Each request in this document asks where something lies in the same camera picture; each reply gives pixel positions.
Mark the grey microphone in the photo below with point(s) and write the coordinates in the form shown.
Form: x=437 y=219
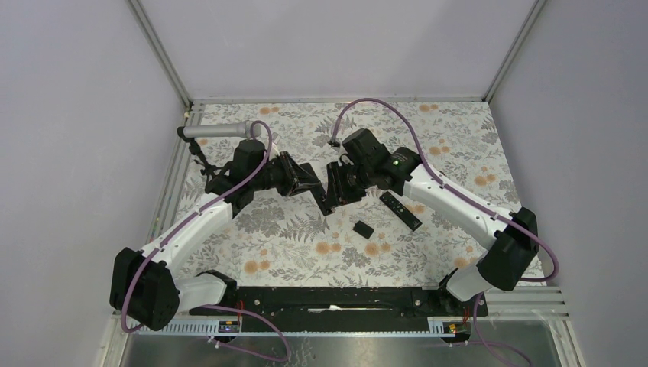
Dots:
x=230 y=130

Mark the floral table mat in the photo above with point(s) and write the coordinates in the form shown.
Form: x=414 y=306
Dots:
x=288 y=242

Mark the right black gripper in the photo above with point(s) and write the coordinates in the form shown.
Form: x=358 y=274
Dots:
x=337 y=193

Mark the black remote control with buttons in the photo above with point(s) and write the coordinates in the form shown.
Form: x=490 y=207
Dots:
x=400 y=211

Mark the black remote control back up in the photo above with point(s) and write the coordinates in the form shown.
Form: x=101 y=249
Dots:
x=319 y=195

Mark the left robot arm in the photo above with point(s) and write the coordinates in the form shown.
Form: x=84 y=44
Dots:
x=146 y=283

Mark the black battery cover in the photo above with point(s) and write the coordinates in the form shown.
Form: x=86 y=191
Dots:
x=363 y=229

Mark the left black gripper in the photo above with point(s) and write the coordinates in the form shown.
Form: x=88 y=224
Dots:
x=292 y=174

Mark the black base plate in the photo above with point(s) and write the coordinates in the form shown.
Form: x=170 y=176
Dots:
x=347 y=309

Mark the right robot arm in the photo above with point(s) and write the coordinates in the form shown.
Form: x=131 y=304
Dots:
x=505 y=236

